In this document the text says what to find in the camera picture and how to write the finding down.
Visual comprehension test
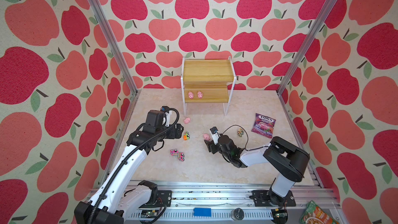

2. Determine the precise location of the pink toy car upper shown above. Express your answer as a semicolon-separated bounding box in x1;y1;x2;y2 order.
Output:
170;149;180;157

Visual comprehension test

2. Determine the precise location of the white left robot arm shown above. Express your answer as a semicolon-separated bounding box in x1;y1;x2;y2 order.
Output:
74;123;184;224

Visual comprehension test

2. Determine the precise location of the wooden two-tier shelf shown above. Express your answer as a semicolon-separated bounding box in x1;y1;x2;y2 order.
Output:
180;57;237;116

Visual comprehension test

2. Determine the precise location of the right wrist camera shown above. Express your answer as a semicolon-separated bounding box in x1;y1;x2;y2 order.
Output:
210;127;220;145

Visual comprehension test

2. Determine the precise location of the multicolour toy car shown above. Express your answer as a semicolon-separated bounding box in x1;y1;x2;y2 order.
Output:
237;128;245;137

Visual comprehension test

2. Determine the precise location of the pink green toy truck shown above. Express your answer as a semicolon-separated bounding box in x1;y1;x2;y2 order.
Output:
178;152;185;161

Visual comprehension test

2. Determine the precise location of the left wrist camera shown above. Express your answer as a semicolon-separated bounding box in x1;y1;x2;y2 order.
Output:
143;110;165;132

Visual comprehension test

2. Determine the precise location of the round metal knob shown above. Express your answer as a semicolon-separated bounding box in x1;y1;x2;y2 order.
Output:
231;208;245;220

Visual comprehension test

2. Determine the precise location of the aluminium front rail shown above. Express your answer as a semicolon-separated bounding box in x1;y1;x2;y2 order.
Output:
74;181;347;224

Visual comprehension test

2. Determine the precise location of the black right camera cable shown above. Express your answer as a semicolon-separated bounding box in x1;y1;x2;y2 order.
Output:
219;124;249;151

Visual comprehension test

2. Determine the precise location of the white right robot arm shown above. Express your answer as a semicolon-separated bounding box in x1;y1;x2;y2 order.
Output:
204;133;310;200

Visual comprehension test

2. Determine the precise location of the blue block on rail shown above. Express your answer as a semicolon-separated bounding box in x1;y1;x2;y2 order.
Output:
193;207;212;217

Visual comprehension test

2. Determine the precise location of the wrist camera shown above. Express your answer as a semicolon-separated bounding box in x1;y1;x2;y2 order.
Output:
143;110;165;132
210;127;220;145

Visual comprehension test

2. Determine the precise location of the green snack packet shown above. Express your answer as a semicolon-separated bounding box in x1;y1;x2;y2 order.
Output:
299;201;339;224

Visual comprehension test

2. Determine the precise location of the purple candy bag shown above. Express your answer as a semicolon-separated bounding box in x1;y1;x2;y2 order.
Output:
251;113;276;139

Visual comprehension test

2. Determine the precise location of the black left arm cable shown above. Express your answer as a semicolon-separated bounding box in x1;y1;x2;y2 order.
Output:
90;106;180;224

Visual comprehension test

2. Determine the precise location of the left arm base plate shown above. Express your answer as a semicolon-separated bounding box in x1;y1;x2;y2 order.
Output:
141;190;172;208

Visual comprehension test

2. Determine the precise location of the orange green toy car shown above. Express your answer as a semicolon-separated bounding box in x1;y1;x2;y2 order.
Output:
183;132;190;141

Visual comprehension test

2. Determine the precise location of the left aluminium frame post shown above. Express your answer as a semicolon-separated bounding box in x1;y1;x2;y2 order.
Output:
88;0;138;97

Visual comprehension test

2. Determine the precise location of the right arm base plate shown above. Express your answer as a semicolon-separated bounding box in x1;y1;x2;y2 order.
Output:
249;190;296;207

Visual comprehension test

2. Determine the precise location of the right aluminium frame post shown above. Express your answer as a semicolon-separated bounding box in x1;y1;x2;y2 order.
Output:
277;0;337;99

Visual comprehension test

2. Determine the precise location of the aluminium frame post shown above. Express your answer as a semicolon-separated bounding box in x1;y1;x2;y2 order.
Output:
277;0;337;99
88;0;138;97

